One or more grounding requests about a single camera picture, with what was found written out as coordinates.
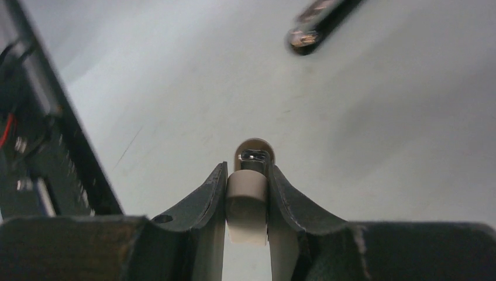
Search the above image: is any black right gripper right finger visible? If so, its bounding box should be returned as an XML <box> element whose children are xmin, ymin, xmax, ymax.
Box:
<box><xmin>268</xmin><ymin>166</ymin><xmax>495</xmax><ymax>280</ymax></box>

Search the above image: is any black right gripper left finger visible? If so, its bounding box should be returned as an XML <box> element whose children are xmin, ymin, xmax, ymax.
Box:
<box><xmin>1</xmin><ymin>163</ymin><xmax>228</xmax><ymax>280</ymax></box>

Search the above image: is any beige stapler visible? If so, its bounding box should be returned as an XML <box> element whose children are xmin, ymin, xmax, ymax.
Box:
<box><xmin>225</xmin><ymin>138</ymin><xmax>275</xmax><ymax>246</ymax></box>

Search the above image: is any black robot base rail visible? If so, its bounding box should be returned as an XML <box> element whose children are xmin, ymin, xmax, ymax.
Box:
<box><xmin>1</xmin><ymin>1</ymin><xmax>122</xmax><ymax>220</ymax></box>

